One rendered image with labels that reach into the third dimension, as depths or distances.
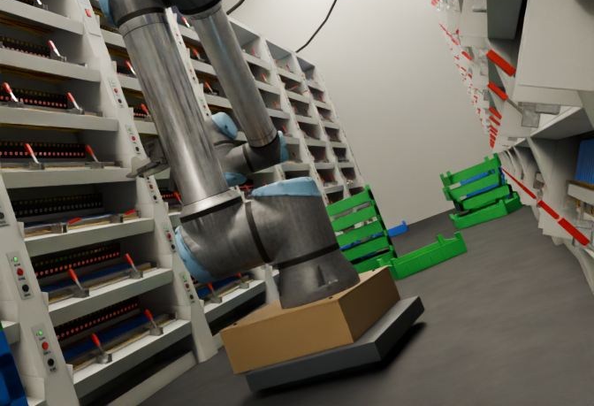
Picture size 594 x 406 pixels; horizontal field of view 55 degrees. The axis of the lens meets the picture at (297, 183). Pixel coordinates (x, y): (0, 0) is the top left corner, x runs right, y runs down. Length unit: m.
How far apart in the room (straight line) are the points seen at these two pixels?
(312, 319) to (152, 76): 0.63
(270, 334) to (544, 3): 0.99
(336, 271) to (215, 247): 0.27
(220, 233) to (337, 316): 0.31
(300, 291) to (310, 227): 0.14
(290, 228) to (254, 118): 0.42
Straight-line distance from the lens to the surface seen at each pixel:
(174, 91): 1.30
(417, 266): 2.23
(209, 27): 1.41
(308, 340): 1.21
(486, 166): 3.33
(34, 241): 1.67
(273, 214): 1.24
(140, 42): 1.33
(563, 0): 0.38
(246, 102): 1.52
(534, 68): 0.37
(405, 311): 1.30
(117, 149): 2.20
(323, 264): 1.24
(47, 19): 2.20
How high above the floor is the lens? 0.30
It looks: 5 degrees up
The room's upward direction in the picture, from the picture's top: 21 degrees counter-clockwise
